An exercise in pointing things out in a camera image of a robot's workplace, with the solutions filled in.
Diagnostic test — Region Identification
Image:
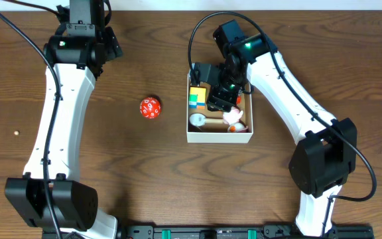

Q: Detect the pink white pig toy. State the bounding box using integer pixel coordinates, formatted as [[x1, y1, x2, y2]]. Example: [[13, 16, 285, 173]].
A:
[[222, 107, 248, 133]]

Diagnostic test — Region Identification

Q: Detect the colourful puzzle cube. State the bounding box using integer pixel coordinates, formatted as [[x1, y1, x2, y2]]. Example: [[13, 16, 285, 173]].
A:
[[188, 86, 206, 110]]

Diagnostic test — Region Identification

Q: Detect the red many-sided die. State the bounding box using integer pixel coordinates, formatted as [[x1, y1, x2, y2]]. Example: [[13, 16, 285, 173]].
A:
[[139, 97, 161, 119]]

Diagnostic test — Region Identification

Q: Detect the red toy fire truck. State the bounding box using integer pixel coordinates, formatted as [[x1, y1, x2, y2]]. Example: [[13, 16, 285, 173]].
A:
[[236, 95, 241, 105]]

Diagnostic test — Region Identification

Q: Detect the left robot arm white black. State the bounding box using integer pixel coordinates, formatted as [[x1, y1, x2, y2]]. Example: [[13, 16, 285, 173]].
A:
[[5, 0, 122, 238]]

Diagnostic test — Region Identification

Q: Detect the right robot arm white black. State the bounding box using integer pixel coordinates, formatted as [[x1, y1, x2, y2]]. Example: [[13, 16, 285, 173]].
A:
[[210, 20, 357, 236]]

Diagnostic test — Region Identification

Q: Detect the white cardboard box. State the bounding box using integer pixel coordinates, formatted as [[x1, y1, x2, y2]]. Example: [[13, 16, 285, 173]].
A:
[[186, 73, 254, 144]]

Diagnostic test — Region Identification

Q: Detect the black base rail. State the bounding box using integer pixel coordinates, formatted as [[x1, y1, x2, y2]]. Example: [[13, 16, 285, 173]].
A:
[[116, 224, 375, 239]]

